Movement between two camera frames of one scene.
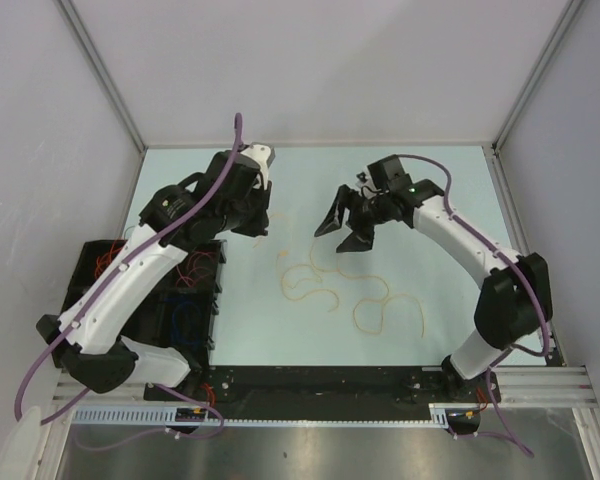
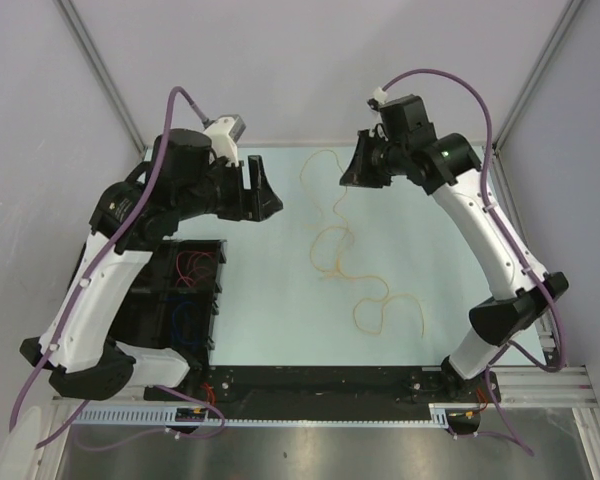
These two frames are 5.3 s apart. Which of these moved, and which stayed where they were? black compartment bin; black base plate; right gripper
Moved: right gripper
Stayed: black base plate; black compartment bin
